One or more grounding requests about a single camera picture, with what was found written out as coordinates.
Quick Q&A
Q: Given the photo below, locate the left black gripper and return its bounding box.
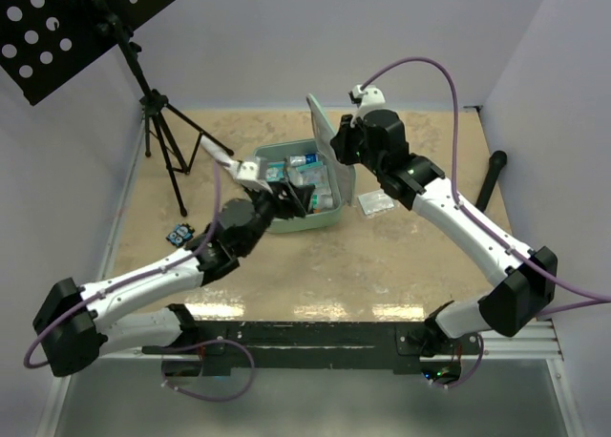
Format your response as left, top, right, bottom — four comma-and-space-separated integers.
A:
241, 178, 315, 256

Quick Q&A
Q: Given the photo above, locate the clear bottle green label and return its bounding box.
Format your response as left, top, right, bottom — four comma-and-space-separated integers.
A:
309, 194, 334, 211

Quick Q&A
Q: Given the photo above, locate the teal cotton swab bag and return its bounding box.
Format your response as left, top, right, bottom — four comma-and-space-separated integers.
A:
296, 166, 328, 189

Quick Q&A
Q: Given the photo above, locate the mint green medicine case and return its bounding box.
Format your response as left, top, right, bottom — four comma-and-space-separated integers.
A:
254, 94, 356, 234

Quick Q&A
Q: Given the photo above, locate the blue plaster packet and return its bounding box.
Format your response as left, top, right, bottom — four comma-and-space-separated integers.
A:
265, 161, 288, 182

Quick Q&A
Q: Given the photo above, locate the small clear plaster bag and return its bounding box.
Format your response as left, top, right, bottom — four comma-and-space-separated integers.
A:
357, 190, 395, 217

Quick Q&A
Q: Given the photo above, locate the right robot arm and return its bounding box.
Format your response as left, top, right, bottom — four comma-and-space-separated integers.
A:
330, 109, 558, 356

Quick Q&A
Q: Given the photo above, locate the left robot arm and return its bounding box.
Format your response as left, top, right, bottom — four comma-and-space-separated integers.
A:
32, 180, 314, 378

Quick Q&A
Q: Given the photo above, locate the white microphone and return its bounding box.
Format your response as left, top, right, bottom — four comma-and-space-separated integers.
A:
200, 135, 240, 173

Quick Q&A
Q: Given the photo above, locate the blue owl toy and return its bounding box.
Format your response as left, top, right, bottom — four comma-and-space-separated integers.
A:
166, 223, 195, 248

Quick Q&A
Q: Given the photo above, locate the black microphone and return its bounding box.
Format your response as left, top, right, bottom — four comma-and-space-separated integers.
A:
475, 150, 508, 212

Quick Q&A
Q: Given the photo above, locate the black perforated music stand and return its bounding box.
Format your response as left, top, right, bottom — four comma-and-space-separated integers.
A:
0, 0, 236, 219

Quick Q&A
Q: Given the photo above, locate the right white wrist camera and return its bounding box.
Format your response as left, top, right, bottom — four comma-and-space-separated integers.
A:
348, 84, 386, 122

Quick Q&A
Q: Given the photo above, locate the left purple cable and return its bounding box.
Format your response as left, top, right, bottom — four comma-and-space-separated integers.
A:
23, 159, 257, 400

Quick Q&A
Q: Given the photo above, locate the black base frame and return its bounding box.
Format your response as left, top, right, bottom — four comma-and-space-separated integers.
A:
142, 321, 479, 376

